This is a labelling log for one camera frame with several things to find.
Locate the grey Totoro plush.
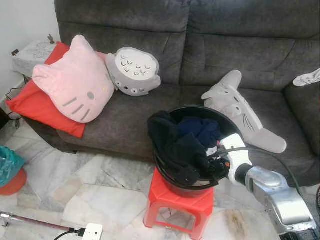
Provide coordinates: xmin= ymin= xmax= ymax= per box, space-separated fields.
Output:
xmin=201 ymin=69 xmax=288 ymax=155

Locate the dark blue garment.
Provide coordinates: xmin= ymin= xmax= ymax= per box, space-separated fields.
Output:
xmin=176 ymin=116 xmax=223 ymax=148

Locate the red cushion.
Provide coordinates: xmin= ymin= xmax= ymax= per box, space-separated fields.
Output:
xmin=5 ymin=41 xmax=108 ymax=139

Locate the grey round Totoro cushion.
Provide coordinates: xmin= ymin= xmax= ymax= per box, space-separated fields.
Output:
xmin=105 ymin=46 xmax=162 ymax=97

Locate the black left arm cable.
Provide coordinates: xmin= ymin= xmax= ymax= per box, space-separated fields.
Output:
xmin=54 ymin=227 xmax=86 ymax=240

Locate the black laundry basket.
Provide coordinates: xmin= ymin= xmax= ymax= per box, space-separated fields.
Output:
xmin=147 ymin=105 xmax=236 ymax=191

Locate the red bucket with teal bag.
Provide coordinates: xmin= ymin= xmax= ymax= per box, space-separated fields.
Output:
xmin=0 ymin=145 xmax=28 ymax=197

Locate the red plastic stool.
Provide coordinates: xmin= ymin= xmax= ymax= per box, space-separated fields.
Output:
xmin=142 ymin=167 xmax=216 ymax=240

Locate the black garment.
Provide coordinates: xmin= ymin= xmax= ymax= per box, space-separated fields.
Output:
xmin=147 ymin=111 xmax=213 ymax=187

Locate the pink cat face cushion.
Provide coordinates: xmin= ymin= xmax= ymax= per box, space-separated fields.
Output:
xmin=31 ymin=34 xmax=117 ymax=124

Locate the dark grey fabric sofa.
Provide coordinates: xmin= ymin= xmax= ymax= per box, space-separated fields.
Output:
xmin=22 ymin=0 xmax=320 ymax=188

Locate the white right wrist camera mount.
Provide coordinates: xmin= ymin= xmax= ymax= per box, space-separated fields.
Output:
xmin=220 ymin=132 xmax=253 ymax=183

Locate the white lace side table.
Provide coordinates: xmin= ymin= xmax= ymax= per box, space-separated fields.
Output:
xmin=11 ymin=35 xmax=60 ymax=80

